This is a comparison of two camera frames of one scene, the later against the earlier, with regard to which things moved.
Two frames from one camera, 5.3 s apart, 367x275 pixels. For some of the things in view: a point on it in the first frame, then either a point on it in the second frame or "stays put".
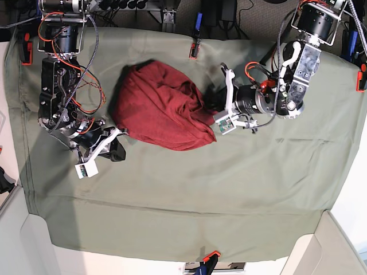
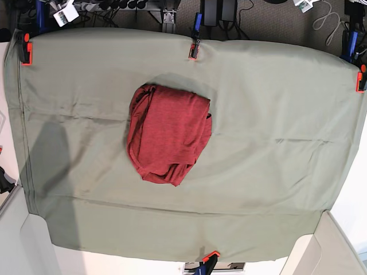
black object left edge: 5,185 stays put
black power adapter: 215,10 stays put
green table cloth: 254,192 stays put
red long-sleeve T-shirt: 159,109 -> 169,130
